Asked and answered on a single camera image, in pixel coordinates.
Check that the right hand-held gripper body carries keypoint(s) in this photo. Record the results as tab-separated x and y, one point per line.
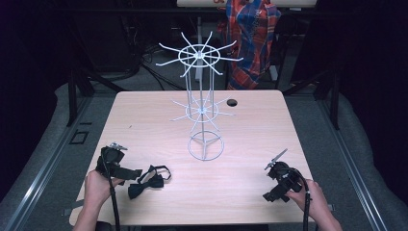
287	179

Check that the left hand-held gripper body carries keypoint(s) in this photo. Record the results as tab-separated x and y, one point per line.
110	157

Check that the black bow tie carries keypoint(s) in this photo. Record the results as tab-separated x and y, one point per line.
146	186

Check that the person's left hand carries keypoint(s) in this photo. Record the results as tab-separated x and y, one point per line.
96	189

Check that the person's right hand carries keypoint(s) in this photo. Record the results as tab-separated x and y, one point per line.
312	200

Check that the black metal stand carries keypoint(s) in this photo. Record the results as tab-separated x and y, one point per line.
72	96
335	102

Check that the red blue plaid bag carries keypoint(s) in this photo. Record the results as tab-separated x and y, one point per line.
253	38

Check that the white table leg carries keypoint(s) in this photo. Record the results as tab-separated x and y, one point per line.
199	32

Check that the black floor frame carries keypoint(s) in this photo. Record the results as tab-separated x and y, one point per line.
79	137

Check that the aluminium floor rail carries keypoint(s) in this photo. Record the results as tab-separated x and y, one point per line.
38	179
352	179

